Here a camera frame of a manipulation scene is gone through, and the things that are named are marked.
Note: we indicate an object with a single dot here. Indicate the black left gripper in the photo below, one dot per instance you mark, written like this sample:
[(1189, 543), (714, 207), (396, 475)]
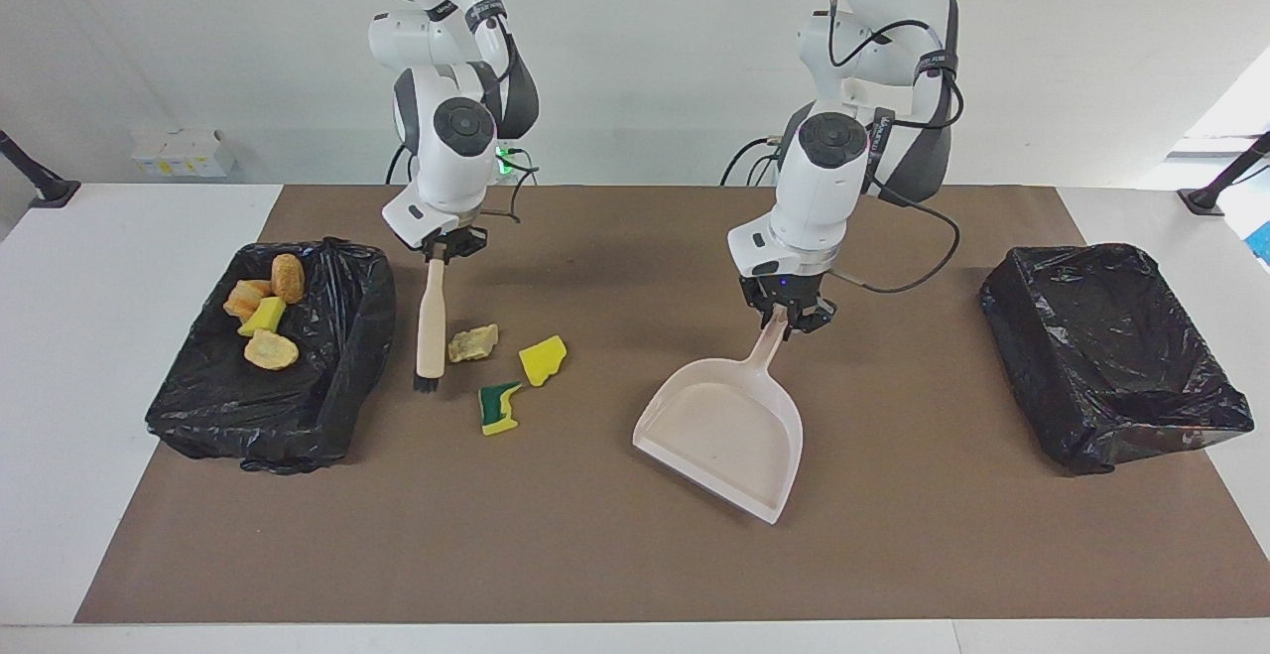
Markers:
[(784, 292)]

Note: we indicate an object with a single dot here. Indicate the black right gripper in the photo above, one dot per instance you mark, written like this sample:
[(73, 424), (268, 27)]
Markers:
[(456, 242)]

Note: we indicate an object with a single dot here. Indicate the beige hand brush black bristles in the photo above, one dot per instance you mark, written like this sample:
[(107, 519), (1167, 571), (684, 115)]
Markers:
[(431, 326)]

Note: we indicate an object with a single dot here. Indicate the pale beige sponge chunk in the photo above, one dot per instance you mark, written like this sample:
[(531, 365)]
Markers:
[(472, 343)]

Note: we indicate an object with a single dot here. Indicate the beige plastic dustpan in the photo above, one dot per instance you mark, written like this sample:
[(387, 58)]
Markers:
[(724, 426)]

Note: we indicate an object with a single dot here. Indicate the large yellow sponge piece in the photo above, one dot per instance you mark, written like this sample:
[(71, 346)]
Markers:
[(542, 361)]

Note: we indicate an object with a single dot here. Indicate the brown bread-like sponge chunk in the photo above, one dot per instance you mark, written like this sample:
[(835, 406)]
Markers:
[(288, 279)]

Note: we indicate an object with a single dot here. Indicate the green and yellow sponge piece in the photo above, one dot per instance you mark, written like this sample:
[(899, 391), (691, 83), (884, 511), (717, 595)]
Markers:
[(496, 411)]

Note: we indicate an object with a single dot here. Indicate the small yellow sponge piece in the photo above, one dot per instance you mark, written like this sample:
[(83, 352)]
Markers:
[(263, 317)]

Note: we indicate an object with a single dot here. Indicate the orange striped sponge chunk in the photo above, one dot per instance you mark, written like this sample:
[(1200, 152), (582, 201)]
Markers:
[(243, 299), (270, 350)]

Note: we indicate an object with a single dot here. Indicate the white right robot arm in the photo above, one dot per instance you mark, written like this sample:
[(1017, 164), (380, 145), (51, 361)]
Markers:
[(451, 168)]

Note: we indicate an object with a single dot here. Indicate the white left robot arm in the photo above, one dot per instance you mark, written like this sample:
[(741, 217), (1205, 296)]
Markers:
[(824, 188)]

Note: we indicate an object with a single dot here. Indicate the bin lined with black bag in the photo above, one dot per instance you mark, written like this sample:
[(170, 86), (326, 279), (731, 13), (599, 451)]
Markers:
[(317, 386), (1091, 356)]

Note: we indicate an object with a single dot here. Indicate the brown table mat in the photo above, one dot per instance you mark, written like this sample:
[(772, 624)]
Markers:
[(635, 555)]

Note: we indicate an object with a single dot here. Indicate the black stand with base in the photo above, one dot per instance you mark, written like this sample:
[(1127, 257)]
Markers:
[(50, 190), (1206, 199)]

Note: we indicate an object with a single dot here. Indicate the blue object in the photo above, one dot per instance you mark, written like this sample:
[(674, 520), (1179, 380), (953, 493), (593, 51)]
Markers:
[(1263, 242)]

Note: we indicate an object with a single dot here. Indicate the small white wall box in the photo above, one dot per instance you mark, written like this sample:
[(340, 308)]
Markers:
[(149, 153), (181, 151), (213, 153)]

